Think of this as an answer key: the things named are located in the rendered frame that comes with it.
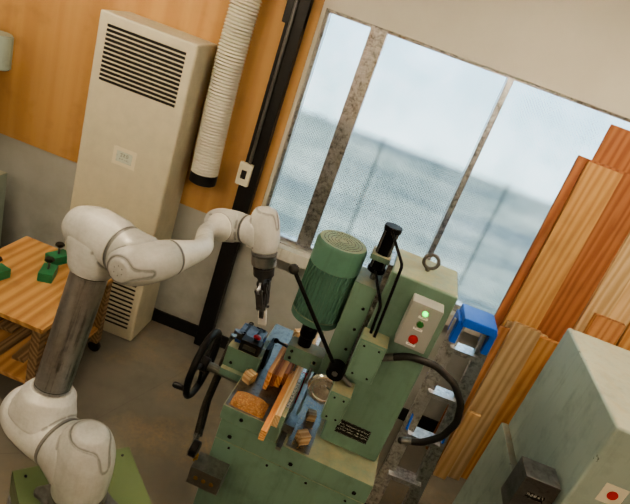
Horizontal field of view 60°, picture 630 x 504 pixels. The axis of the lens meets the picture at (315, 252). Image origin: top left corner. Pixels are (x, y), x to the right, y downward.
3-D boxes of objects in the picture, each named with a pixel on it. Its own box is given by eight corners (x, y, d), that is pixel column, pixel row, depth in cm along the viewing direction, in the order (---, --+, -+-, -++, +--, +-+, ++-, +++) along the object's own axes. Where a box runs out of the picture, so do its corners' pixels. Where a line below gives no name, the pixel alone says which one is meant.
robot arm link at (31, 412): (28, 477, 153) (-20, 431, 160) (75, 454, 167) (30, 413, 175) (111, 228, 134) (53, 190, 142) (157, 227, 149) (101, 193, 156)
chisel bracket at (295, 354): (286, 352, 208) (293, 334, 205) (321, 367, 207) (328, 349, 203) (281, 363, 201) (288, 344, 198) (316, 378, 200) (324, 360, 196)
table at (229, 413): (252, 325, 243) (256, 314, 241) (316, 352, 240) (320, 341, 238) (193, 406, 188) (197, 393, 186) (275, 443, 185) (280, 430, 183)
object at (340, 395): (325, 401, 194) (336, 375, 189) (343, 409, 193) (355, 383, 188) (319, 418, 185) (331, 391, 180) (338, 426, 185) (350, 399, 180)
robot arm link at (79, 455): (74, 523, 148) (86, 464, 140) (31, 482, 155) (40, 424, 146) (120, 488, 162) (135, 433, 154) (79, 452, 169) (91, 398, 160)
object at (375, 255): (367, 262, 188) (385, 218, 182) (389, 271, 188) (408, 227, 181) (363, 271, 181) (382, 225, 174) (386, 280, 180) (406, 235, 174)
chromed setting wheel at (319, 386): (303, 392, 195) (314, 365, 190) (336, 407, 193) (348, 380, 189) (301, 397, 192) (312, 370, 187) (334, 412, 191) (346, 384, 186)
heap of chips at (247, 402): (237, 390, 194) (239, 384, 192) (270, 404, 192) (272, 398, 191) (228, 404, 186) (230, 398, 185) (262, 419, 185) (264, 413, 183)
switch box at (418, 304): (395, 333, 178) (414, 292, 172) (424, 345, 177) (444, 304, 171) (393, 342, 173) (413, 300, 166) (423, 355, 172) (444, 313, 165)
